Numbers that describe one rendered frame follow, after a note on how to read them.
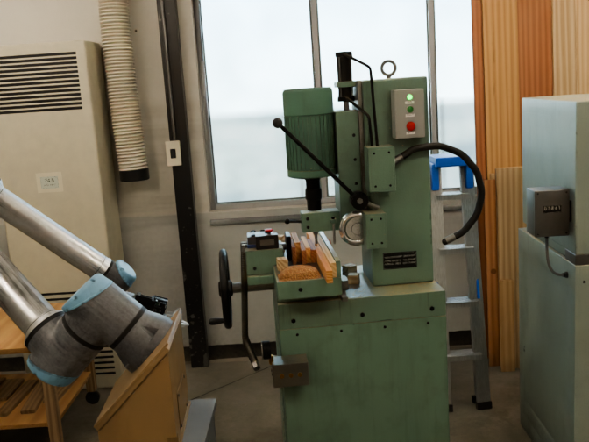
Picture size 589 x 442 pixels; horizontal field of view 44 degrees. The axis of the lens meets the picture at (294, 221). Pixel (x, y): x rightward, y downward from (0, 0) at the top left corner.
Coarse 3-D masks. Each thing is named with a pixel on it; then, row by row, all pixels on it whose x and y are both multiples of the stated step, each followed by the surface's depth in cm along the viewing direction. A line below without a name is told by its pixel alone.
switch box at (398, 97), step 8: (392, 96) 244; (400, 96) 241; (416, 96) 241; (392, 104) 245; (400, 104) 241; (408, 104) 241; (416, 104) 242; (392, 112) 246; (400, 112) 242; (416, 112) 242; (392, 120) 247; (400, 120) 242; (408, 120) 242; (416, 120) 243; (424, 120) 243; (392, 128) 248; (400, 128) 243; (416, 128) 243; (424, 128) 244; (400, 136) 243; (408, 136) 243; (416, 136) 244; (424, 136) 244
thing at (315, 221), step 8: (336, 208) 266; (304, 216) 259; (312, 216) 260; (320, 216) 260; (328, 216) 260; (336, 216) 260; (304, 224) 260; (312, 224) 260; (320, 224) 260; (328, 224) 260; (336, 224) 261
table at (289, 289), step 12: (288, 264) 258; (300, 264) 257; (312, 264) 255; (252, 276) 256; (264, 276) 256; (276, 276) 242; (276, 288) 241; (288, 288) 236; (300, 288) 236; (312, 288) 236; (324, 288) 237; (336, 288) 237
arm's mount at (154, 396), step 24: (168, 336) 201; (168, 360) 197; (120, 384) 214; (144, 384) 197; (168, 384) 198; (120, 408) 198; (144, 408) 199; (168, 408) 199; (120, 432) 200; (144, 432) 200; (168, 432) 200
